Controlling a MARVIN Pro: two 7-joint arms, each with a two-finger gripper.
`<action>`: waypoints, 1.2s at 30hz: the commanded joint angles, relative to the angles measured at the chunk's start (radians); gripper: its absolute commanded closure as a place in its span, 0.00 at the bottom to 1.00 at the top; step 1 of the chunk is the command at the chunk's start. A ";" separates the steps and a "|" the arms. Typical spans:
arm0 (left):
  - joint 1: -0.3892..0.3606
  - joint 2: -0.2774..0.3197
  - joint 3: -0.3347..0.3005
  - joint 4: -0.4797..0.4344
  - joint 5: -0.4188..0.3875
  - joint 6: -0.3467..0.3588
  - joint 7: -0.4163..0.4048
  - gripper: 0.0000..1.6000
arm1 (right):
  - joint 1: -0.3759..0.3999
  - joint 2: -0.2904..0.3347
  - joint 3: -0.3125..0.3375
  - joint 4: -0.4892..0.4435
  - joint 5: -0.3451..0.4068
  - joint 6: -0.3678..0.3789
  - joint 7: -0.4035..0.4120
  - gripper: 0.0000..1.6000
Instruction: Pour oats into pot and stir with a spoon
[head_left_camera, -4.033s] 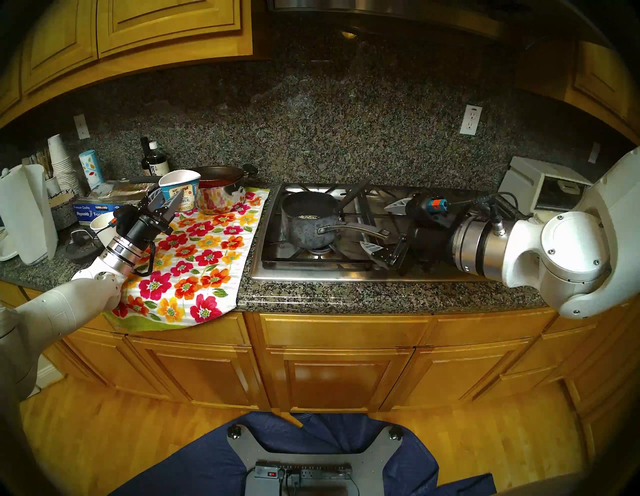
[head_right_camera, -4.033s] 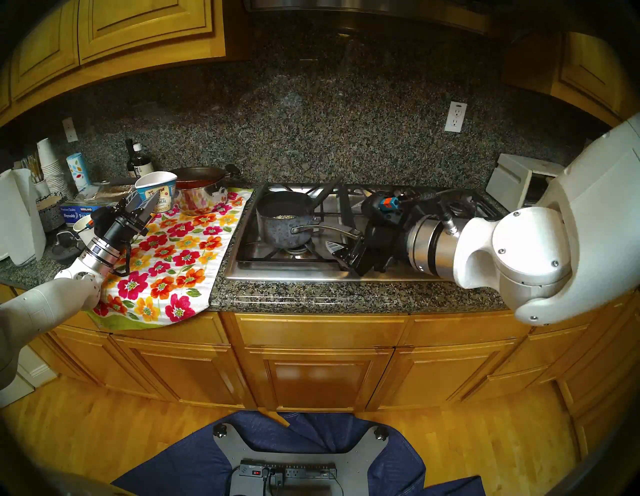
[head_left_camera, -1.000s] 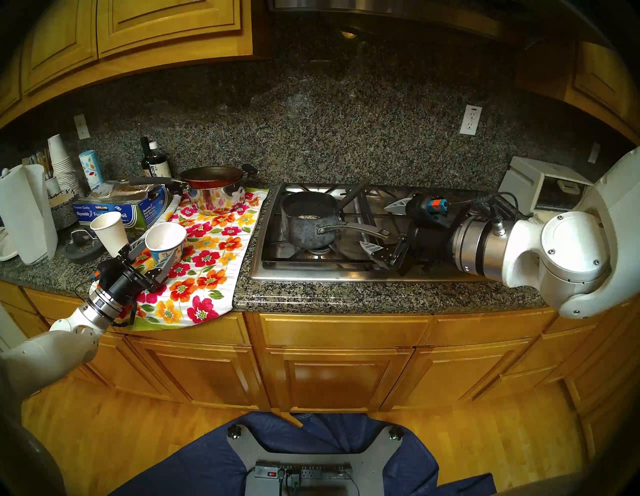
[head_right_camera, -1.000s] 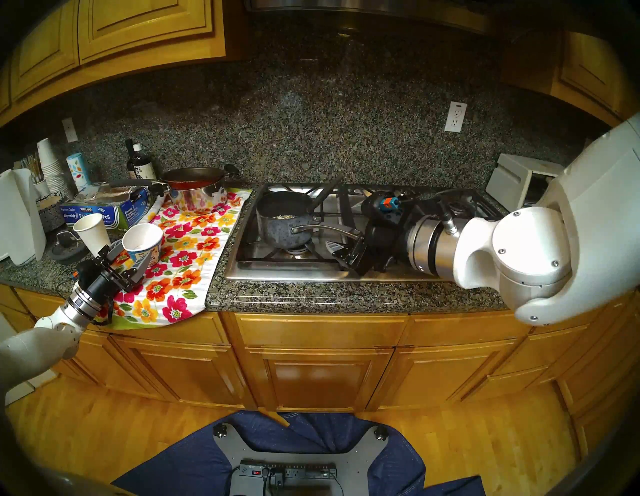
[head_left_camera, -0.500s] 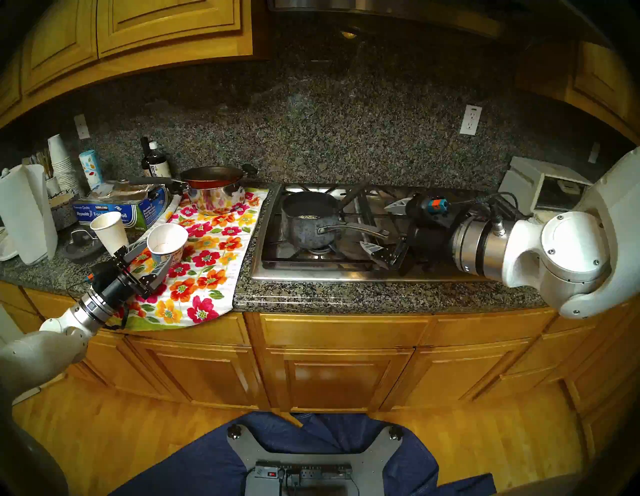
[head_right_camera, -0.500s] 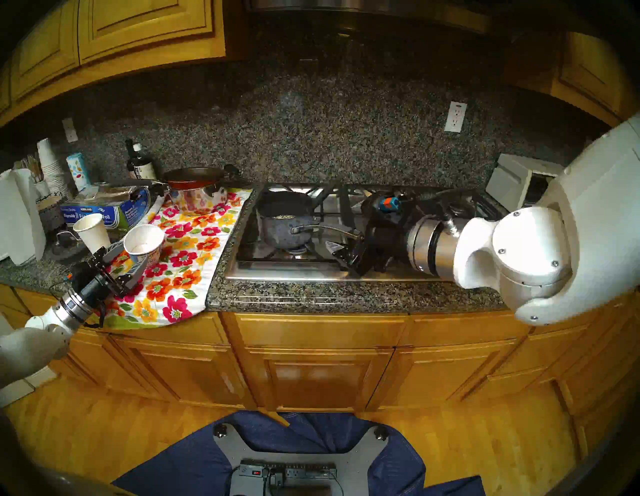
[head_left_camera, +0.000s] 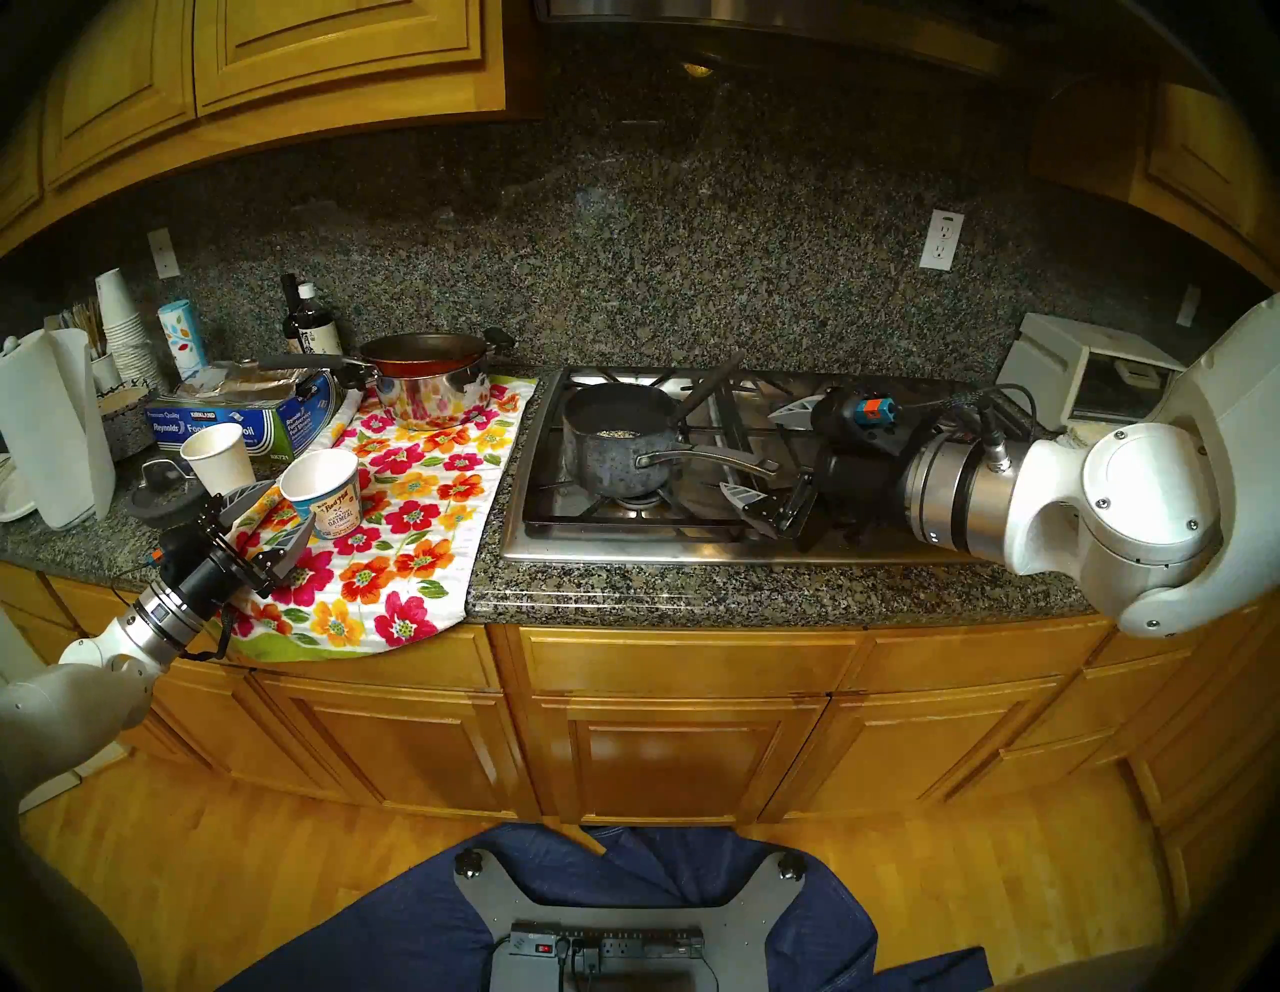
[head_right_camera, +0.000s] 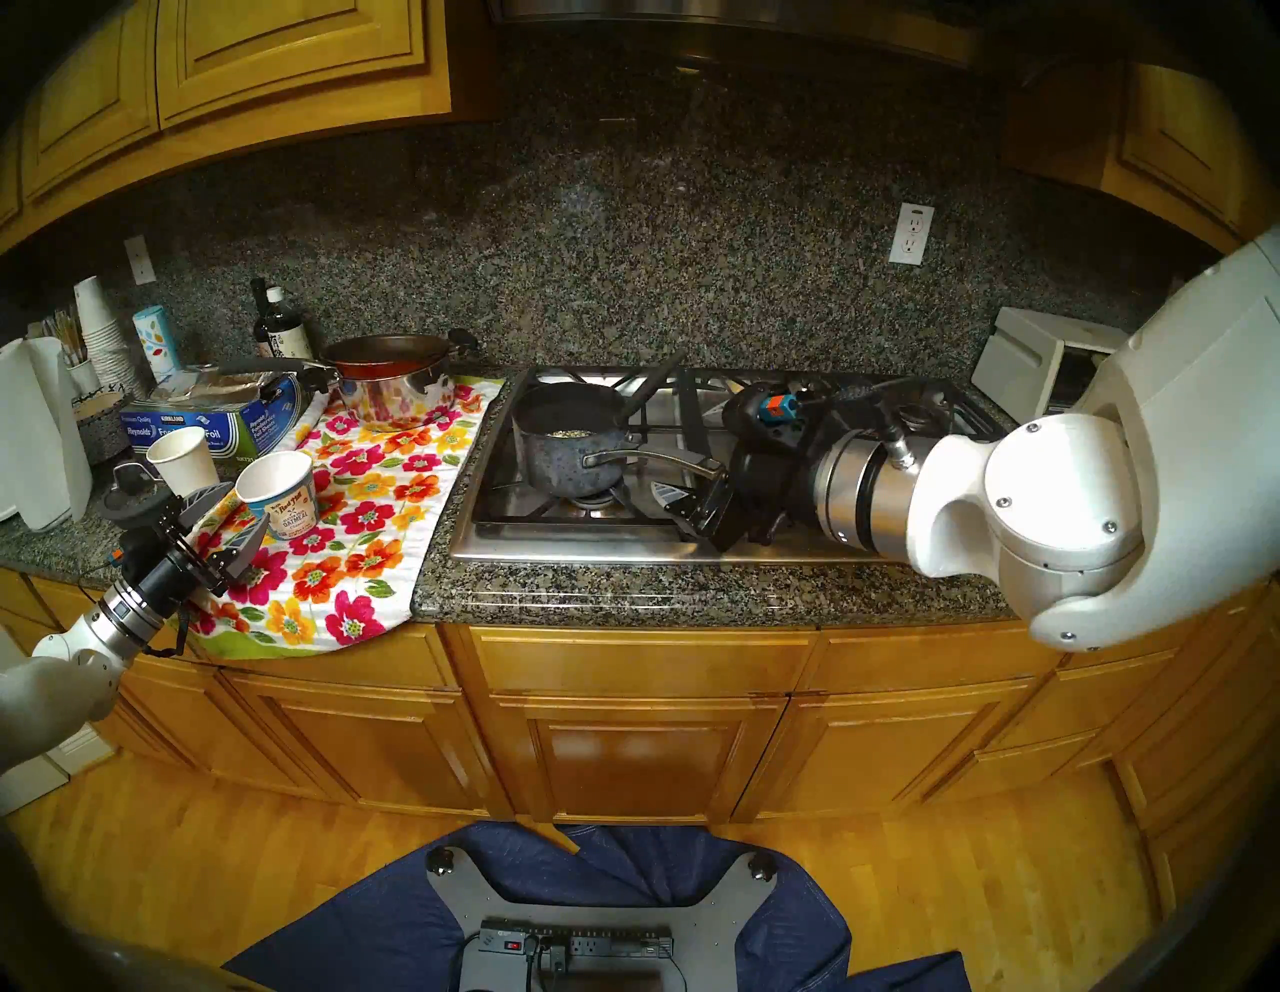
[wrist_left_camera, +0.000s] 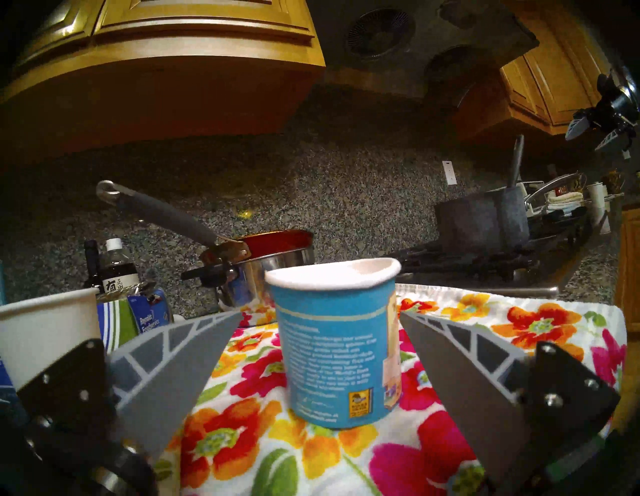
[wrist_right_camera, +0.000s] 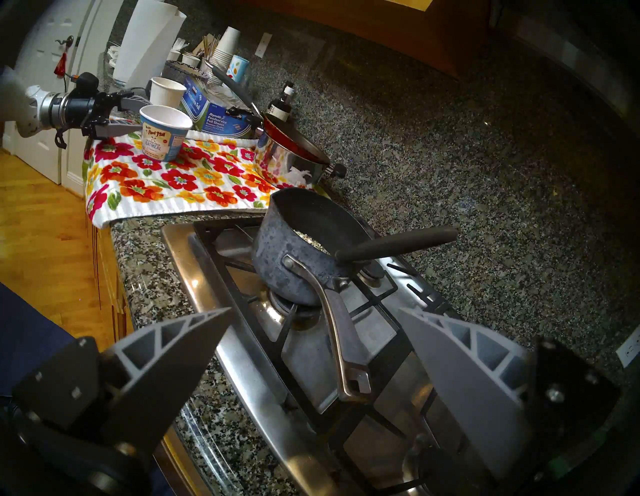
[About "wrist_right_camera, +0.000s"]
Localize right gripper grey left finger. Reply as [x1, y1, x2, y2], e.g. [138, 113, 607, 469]
[12, 307, 234, 458]

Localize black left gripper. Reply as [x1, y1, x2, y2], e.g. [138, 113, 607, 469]
[64, 91, 152, 140]

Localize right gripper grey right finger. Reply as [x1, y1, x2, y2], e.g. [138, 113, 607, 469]
[397, 306, 622, 483]

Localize blue oatmeal paper cup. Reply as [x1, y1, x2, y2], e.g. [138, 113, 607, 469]
[139, 105, 194, 162]

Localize oats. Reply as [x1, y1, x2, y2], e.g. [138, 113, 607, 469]
[292, 229, 331, 255]

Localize wooden stir sticks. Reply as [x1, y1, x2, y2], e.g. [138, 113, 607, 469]
[192, 33, 221, 58]

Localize steel pot red inside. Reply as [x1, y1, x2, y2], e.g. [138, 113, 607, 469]
[212, 65, 347, 190]

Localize plain white paper cup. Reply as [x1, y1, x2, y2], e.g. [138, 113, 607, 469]
[149, 76, 187, 109]

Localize speckled grey container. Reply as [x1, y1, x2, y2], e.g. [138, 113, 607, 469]
[162, 60, 208, 84]

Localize floral kitchen towel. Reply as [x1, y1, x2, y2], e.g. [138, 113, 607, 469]
[82, 129, 321, 229]

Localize white paper towel roll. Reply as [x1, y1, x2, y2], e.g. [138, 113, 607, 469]
[112, 0, 187, 89]

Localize blue foil roll box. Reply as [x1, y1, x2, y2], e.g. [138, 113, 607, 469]
[180, 77, 257, 140]

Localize white panelled door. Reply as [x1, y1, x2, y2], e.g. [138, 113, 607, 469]
[2, 0, 126, 197]

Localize wooden base cabinets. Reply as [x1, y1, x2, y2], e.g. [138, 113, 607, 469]
[90, 220, 136, 346]

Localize stainless steel gas cooktop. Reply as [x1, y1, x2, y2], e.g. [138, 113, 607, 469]
[160, 212, 501, 496]

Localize white cup coloured drops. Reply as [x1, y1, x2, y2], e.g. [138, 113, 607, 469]
[227, 54, 250, 83]

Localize stack of white cups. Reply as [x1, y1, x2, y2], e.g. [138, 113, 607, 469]
[212, 26, 242, 68]

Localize dark bottle white label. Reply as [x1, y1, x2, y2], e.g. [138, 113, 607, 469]
[267, 81, 296, 123]

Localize dark speckled saucepan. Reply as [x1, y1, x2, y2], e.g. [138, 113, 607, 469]
[251, 187, 373, 404]

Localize wooden upper cabinet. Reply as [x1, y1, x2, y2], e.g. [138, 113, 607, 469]
[240, 0, 491, 76]

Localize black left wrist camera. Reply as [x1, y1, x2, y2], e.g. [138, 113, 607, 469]
[70, 72, 100, 99]

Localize white wall power outlet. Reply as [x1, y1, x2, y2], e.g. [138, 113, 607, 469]
[616, 325, 640, 369]

